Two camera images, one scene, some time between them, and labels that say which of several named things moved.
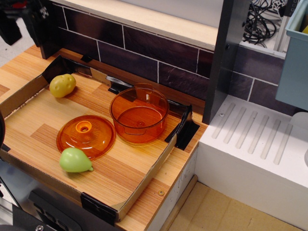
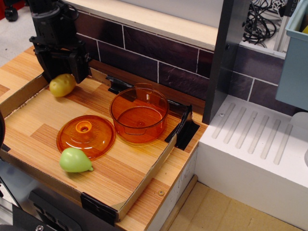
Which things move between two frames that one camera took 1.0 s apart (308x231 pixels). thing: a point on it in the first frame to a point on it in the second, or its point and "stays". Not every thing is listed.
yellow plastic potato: x=61 y=85 stays
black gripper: x=36 y=13 to x=56 y=32
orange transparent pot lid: x=93 y=135 stays
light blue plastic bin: x=292 y=88 stays
